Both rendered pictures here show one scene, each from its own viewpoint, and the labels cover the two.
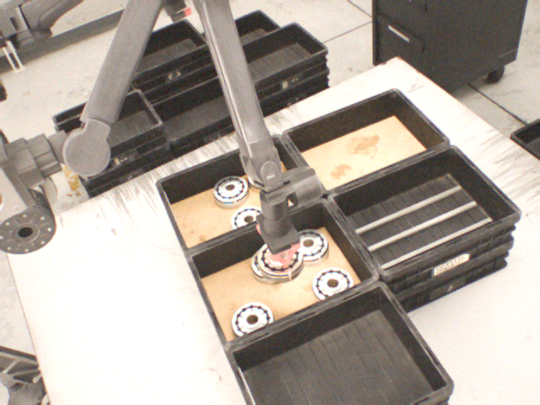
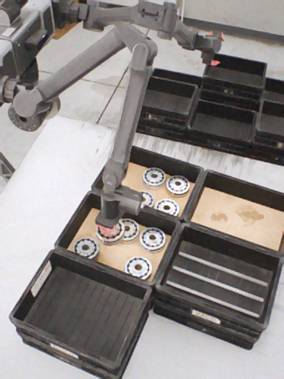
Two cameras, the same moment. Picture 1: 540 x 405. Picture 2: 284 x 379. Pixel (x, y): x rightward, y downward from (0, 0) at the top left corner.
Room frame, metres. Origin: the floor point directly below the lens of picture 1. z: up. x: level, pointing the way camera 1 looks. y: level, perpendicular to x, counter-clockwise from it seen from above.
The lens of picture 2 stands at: (0.19, -0.57, 2.29)
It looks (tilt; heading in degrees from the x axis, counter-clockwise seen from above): 51 degrees down; 35
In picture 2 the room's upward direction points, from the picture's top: 2 degrees clockwise
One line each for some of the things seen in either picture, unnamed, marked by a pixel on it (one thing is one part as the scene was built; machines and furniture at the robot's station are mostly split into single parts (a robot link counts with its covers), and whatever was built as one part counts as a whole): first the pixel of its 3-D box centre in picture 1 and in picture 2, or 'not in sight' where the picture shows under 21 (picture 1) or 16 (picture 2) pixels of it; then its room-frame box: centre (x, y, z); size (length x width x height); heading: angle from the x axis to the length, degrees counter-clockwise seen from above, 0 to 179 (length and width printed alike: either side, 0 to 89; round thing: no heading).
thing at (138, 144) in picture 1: (124, 163); (160, 120); (2.01, 0.59, 0.37); 0.40 x 0.30 x 0.45; 110
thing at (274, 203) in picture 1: (277, 200); (112, 198); (0.82, -0.02, 1.22); 0.07 x 0.06 x 0.07; 109
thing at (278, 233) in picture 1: (276, 221); (110, 209); (0.81, -0.01, 1.16); 0.10 x 0.07 x 0.07; 14
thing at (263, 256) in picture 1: (280, 256); (109, 229); (0.81, 0.00, 1.04); 0.10 x 0.10 x 0.01
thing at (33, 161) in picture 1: (31, 161); (7, 89); (0.81, 0.39, 1.45); 0.09 x 0.08 x 0.12; 20
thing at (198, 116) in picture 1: (207, 134); (218, 138); (2.15, 0.22, 0.31); 0.40 x 0.30 x 0.34; 110
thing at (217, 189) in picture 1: (230, 188); (154, 176); (1.23, 0.10, 0.86); 0.10 x 0.10 x 0.01
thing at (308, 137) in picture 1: (364, 153); (239, 217); (1.26, -0.31, 0.87); 0.40 x 0.30 x 0.11; 104
